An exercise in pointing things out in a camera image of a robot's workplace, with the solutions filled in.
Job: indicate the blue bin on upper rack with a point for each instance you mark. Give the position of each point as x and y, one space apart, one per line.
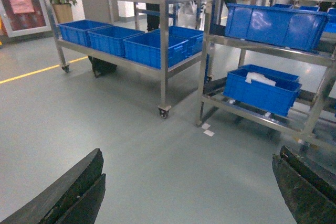
283 27

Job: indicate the potted green plant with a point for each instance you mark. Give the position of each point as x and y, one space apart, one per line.
63 10

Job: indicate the blue crate cart middle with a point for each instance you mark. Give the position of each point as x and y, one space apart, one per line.
111 39

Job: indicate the blue crate cart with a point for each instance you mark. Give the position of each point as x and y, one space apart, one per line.
146 49
77 31
111 39

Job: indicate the blue crate on lower rack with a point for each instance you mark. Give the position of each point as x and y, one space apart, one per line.
275 98

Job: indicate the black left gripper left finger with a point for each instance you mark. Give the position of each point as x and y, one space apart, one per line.
75 197

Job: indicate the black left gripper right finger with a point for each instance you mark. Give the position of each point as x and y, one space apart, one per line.
308 189

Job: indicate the blue crate cart left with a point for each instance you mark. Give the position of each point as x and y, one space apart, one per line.
77 31

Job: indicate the steel cart with casters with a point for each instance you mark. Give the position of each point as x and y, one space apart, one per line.
164 73

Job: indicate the steel flow rack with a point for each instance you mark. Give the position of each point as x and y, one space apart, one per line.
208 101

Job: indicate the blue crate cart front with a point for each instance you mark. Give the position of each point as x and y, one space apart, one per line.
146 49

